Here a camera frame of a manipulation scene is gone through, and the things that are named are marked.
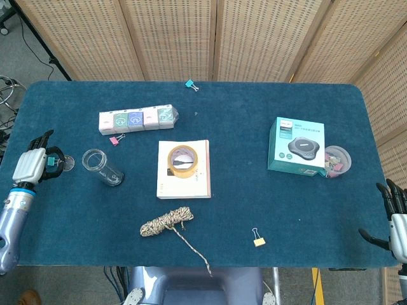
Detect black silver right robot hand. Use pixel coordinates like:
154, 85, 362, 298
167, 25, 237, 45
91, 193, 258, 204
358, 179, 407, 265

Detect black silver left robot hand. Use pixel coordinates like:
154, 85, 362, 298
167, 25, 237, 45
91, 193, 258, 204
11, 129, 67, 186

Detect clear glass jar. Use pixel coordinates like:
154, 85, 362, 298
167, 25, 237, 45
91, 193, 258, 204
81, 149, 125, 188

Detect clear tub of binder clips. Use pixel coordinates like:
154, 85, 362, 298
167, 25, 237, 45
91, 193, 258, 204
323, 145, 353, 179

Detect row of tissue packs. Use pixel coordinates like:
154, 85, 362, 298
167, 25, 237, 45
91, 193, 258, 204
98, 104, 179, 137

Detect black stand leg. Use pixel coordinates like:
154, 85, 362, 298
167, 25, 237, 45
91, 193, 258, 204
9, 0, 73, 81

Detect brown shoe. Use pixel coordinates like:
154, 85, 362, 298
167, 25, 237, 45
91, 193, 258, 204
17, 288, 42, 305

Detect metal table leg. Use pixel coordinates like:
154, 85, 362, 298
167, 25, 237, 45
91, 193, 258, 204
270, 267, 282, 305

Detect teal speakerphone box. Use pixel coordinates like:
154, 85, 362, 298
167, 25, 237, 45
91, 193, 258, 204
266, 116, 327, 177

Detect yellow binder clip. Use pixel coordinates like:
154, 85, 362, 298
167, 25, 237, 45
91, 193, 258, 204
252, 227, 267, 248

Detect yellow packing tape roll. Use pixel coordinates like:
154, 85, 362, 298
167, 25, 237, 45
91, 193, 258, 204
167, 145, 199, 179

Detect white paperback book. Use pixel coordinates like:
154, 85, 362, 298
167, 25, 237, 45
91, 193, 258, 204
156, 139, 212, 200

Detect blue table mat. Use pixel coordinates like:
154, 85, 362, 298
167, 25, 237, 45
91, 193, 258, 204
0, 80, 392, 270

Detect woven folding screen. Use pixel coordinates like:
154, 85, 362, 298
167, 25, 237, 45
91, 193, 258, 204
14, 0, 407, 305

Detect lavender robot torso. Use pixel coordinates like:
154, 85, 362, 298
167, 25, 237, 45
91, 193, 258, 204
124, 266, 278, 305

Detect chrome stool frame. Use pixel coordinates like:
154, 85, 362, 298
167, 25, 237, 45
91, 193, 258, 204
0, 75, 27, 130

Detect black floor cable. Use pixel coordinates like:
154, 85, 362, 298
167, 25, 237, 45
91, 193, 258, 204
17, 12, 55, 79

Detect blue cables under table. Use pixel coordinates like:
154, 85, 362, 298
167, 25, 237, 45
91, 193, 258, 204
103, 266, 130, 305

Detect braided rope bundle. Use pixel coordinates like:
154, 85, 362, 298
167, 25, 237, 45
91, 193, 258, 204
139, 206, 213, 278

